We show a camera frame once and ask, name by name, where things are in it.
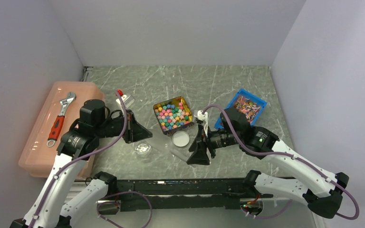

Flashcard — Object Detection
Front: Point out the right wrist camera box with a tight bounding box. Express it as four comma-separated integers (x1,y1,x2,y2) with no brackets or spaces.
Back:
193,110,209,136

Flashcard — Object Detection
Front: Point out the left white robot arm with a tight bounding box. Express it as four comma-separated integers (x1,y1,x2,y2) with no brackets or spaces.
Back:
10,99,153,228

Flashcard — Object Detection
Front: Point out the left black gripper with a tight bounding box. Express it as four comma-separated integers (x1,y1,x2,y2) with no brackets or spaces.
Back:
95,109,153,143

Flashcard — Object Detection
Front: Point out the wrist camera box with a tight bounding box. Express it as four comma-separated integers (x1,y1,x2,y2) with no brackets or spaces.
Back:
116,89,135,109
193,110,209,136

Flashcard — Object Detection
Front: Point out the tin of star candies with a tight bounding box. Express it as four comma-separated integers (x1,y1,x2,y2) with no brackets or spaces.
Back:
153,96,194,135

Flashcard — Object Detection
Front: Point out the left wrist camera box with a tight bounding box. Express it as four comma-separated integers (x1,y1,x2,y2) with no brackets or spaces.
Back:
116,89,135,109

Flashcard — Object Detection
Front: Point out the blue bin of lollipops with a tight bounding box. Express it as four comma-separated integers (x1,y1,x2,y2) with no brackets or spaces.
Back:
225,88,268,125

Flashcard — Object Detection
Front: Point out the round white jar lid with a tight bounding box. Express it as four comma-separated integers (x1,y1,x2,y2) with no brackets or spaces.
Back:
172,131,190,147

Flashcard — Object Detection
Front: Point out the orange translucent storage box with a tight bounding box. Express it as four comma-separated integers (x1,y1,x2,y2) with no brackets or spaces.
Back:
18,81,105,178

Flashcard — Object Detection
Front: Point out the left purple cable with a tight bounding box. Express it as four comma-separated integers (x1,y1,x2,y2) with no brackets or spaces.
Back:
28,90,153,228

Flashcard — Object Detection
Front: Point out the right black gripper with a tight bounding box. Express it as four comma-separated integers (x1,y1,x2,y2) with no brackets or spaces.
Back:
186,123,241,165

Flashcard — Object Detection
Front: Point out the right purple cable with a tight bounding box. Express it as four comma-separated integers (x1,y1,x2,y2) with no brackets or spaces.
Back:
201,104,359,221

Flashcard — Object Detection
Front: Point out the small clear glass jar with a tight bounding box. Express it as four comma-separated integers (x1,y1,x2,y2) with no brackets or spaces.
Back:
133,142,152,157

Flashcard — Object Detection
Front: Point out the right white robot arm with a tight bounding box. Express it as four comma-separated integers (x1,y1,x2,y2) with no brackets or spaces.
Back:
187,108,349,219

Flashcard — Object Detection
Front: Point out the red handled adjustable wrench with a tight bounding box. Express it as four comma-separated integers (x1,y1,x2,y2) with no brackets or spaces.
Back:
47,91,77,148

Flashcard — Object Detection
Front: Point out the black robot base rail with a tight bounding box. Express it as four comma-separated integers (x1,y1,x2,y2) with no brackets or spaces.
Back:
85,171,274,212

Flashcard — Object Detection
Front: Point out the purple cable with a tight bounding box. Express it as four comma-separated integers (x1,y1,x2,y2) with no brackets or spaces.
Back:
201,104,359,221
28,90,153,228

